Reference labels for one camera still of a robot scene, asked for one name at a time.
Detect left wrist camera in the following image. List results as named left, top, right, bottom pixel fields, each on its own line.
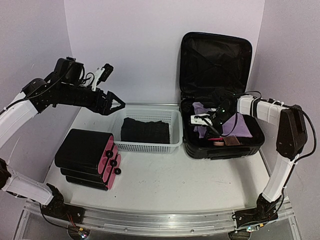
left=53, top=57, right=85, bottom=86

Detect small red item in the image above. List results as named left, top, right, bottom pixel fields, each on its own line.
left=207, top=137, right=224, bottom=141

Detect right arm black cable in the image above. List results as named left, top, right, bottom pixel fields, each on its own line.
left=234, top=90, right=316, bottom=158

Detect small round pink tin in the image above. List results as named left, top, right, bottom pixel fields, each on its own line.
left=213, top=141, right=225, bottom=147

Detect brown leather wallet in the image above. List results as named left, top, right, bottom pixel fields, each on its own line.
left=223, top=135, right=241, bottom=146

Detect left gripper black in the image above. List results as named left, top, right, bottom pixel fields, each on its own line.
left=57, top=82, right=125, bottom=116

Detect aluminium front rail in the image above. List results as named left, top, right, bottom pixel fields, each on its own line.
left=23, top=192, right=296, bottom=232

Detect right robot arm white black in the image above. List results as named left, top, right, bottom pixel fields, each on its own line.
left=198, top=94, right=308, bottom=203

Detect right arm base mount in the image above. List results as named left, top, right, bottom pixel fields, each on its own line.
left=232, top=193, right=283, bottom=229

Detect white perforated plastic basket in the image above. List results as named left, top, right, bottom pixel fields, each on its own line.
left=109, top=107, right=183, bottom=154

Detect black ribbed hard suitcase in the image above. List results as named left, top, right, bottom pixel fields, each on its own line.
left=179, top=32, right=265, bottom=160

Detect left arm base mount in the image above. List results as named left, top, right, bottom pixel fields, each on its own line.
left=40, top=183, right=85, bottom=224

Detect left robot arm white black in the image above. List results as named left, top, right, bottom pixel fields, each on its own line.
left=0, top=105, right=120, bottom=202

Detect black pink small suitcase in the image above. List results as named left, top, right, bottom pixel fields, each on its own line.
left=54, top=128, right=122, bottom=191

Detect purple shirt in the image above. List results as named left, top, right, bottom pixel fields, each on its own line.
left=190, top=102, right=253, bottom=139

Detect black jeans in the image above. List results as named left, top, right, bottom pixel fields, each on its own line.
left=120, top=117, right=170, bottom=144

